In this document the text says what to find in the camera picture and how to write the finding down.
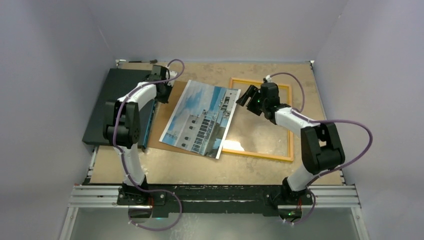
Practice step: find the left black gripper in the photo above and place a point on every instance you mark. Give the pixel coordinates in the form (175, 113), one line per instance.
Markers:
(164, 99)

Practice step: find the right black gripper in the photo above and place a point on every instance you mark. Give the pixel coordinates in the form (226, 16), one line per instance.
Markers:
(252, 91)

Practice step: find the yellow picture frame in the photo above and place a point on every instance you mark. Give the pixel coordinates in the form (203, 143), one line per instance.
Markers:
(289, 158)

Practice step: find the clear acrylic sheet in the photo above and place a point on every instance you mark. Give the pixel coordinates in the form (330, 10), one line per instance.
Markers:
(252, 133)

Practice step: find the building and sky photo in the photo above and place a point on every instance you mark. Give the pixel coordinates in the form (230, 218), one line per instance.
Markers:
(201, 119)

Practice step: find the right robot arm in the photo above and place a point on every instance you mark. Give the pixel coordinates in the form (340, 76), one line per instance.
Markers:
(321, 147)

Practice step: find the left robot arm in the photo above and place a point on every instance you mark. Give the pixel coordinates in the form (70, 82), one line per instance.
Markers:
(121, 127)

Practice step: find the brown backing board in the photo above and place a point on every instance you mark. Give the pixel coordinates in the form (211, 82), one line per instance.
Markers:
(162, 115)

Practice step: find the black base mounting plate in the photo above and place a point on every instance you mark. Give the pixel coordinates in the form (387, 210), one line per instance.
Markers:
(163, 199)

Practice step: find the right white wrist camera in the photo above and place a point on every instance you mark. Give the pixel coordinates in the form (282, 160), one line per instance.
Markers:
(267, 79)

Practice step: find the aluminium rail frame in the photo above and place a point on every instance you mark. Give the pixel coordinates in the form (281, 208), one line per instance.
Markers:
(106, 196)

